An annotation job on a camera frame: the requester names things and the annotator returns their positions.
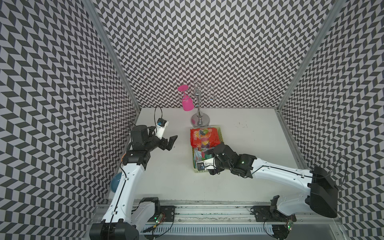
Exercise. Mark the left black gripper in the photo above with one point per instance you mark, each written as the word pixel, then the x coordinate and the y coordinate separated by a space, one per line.
pixel 163 145

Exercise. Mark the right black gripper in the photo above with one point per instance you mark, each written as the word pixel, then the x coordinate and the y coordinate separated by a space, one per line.
pixel 215 171

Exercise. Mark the green Fox's candy bag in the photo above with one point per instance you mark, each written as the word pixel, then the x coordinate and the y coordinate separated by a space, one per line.
pixel 202 154

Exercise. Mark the red candy bag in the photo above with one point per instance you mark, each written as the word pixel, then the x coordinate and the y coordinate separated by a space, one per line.
pixel 204 137

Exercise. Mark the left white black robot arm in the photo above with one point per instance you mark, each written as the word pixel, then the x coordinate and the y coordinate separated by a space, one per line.
pixel 121 221

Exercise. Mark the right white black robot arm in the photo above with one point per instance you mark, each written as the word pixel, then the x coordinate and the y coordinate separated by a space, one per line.
pixel 315 191

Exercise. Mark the silver metal glass rack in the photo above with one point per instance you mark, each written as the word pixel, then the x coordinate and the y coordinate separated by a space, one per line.
pixel 199 119

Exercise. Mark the pink plastic wine glass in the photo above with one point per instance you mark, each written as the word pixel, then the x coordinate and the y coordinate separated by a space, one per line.
pixel 187 101

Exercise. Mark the blue plate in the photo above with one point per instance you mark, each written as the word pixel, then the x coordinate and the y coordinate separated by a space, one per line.
pixel 115 182

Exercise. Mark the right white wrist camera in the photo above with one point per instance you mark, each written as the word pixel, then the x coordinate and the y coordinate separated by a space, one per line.
pixel 205 165

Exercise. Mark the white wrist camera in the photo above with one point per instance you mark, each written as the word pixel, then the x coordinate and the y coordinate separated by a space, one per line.
pixel 161 126
pixel 205 165

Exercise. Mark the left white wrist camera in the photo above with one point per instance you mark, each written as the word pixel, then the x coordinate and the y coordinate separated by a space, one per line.
pixel 161 126

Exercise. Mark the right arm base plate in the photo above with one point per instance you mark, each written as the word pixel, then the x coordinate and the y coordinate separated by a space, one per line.
pixel 270 214

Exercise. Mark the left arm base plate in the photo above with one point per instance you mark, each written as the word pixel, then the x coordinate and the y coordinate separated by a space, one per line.
pixel 163 213

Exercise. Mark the aluminium front rail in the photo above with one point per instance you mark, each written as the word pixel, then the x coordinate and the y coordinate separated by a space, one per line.
pixel 195 212

